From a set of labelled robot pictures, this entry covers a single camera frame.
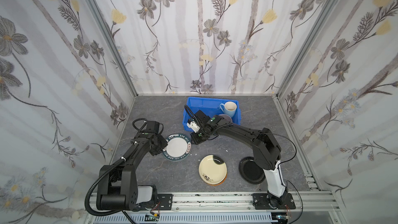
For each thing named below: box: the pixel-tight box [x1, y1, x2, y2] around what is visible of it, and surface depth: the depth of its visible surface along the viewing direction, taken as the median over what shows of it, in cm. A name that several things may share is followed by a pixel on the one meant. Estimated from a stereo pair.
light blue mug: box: [219, 101, 238, 119], surface depth 103 cm
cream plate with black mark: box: [198, 154, 228, 185], surface depth 84 cm
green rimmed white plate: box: [162, 133, 192, 162], surface depth 93 cm
